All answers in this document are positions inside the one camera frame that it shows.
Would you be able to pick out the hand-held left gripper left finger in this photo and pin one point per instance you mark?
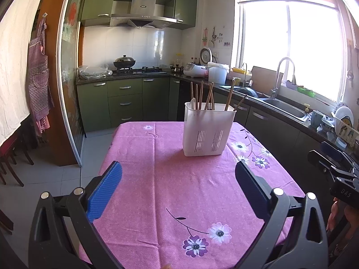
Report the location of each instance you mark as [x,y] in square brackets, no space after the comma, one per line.
[105,190]

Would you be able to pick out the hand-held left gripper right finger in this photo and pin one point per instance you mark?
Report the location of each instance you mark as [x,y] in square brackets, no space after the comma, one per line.
[251,190]

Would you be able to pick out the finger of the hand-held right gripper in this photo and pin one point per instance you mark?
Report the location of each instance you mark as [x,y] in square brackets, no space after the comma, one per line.
[322,161]
[331,148]

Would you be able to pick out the white utensil holder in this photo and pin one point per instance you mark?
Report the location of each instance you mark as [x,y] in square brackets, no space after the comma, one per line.
[204,129]

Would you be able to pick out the person's right hand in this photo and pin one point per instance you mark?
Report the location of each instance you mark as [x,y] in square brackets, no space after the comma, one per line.
[350,221]

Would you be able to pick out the white dish rack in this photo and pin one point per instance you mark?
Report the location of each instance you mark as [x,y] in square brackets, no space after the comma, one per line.
[346,134]

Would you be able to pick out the blue patterned bowl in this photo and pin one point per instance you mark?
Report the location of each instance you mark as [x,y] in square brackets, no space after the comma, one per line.
[327,124]

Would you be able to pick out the dark stone countertop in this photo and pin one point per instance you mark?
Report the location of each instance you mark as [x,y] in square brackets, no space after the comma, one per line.
[305,129]

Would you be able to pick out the grey mug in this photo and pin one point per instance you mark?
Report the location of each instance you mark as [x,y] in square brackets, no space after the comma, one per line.
[317,119]

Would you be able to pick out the white plate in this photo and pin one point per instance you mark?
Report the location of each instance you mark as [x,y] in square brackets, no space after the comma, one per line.
[343,112]

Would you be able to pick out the steel double sink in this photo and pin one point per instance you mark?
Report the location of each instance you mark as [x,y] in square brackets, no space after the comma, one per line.
[286,108]

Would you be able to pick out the green basket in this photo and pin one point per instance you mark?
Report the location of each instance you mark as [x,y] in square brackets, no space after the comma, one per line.
[305,92]

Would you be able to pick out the purple floral tablecloth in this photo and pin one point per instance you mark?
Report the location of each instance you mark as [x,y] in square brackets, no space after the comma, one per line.
[168,187]

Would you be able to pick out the purple bowl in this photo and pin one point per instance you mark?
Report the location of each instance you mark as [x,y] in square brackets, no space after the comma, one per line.
[290,85]

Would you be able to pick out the tall steel faucet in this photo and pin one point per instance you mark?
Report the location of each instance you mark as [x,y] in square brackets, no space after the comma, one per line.
[293,77]

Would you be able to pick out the wooden cutting board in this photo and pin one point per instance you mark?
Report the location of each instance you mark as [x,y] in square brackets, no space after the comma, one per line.
[263,80]

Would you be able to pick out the black pan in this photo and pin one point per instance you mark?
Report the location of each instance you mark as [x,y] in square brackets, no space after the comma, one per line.
[248,92]

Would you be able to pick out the dark wooden chair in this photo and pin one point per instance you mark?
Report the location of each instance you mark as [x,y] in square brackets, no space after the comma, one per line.
[8,150]

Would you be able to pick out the yellow mug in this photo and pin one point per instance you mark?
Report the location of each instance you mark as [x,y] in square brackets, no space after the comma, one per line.
[237,81]

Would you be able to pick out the small steel faucet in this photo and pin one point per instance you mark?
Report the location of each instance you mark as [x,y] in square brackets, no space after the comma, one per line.
[246,75]

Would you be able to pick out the clear plastic bag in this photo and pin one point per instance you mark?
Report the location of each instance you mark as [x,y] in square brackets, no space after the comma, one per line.
[92,72]

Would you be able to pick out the window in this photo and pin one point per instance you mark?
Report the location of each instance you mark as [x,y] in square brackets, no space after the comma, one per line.
[266,47]

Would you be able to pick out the yellow tray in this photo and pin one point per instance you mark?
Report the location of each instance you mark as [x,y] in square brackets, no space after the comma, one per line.
[239,70]

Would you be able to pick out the sliding glass door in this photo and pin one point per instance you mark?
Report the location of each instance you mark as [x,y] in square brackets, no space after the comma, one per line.
[70,75]

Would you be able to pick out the checked apron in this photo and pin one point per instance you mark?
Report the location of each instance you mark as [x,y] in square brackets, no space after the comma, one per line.
[39,89]

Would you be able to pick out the white lidded bucket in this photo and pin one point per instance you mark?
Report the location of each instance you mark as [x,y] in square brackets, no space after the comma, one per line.
[217,74]

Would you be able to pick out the black gas stove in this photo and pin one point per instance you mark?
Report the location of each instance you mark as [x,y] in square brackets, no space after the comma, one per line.
[151,70]

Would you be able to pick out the black wok with lid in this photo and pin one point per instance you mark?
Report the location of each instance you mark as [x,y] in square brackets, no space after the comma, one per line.
[124,62]

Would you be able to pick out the white rice cooker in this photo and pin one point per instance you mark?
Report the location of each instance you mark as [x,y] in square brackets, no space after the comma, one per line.
[195,70]

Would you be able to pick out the steel kettle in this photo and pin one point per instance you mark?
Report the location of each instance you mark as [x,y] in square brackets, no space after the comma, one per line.
[176,68]

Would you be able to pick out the white hanging sheet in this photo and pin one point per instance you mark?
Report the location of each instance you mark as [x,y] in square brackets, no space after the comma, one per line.
[14,75]

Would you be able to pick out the yellow topped bottle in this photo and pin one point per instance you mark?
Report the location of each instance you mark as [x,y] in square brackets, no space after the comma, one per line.
[178,58]

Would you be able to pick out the hanging strainer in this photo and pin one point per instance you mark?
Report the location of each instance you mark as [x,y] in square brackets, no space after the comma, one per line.
[213,35]

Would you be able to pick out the steel range hood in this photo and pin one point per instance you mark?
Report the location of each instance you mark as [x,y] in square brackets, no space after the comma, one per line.
[143,5]

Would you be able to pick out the wall socket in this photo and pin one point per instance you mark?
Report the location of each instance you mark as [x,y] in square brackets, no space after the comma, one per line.
[216,53]

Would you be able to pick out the row of wall hooks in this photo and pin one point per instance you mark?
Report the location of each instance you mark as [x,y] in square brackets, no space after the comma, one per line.
[227,44]

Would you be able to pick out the pink wall hanger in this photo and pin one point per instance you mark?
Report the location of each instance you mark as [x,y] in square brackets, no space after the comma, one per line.
[205,37]

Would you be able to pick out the green wall cabinets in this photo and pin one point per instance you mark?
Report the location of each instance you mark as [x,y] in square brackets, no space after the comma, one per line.
[95,5]

